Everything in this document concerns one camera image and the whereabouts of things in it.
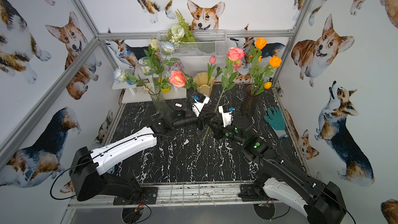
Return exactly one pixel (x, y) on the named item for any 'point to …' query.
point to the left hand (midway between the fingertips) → (214, 109)
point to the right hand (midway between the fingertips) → (211, 117)
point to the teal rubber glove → (275, 118)
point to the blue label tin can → (129, 82)
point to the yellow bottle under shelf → (167, 90)
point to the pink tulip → (212, 60)
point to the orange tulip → (267, 85)
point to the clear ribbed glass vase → (159, 101)
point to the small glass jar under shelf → (146, 87)
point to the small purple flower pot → (179, 64)
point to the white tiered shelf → (134, 93)
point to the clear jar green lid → (147, 70)
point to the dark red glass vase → (248, 104)
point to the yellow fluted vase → (204, 83)
